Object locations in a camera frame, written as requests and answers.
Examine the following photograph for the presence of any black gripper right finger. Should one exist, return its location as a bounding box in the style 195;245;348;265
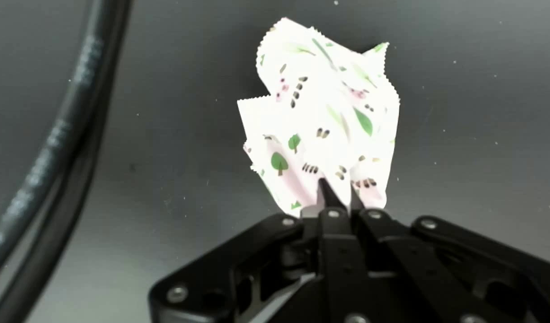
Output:
348;188;550;323

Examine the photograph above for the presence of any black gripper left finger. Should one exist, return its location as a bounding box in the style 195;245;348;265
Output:
147;175;369;323

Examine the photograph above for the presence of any white cloth with green leaves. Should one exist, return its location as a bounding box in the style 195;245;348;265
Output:
235;16;402;219

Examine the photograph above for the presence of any plain black cable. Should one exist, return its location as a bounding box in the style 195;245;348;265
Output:
0;0;134;323

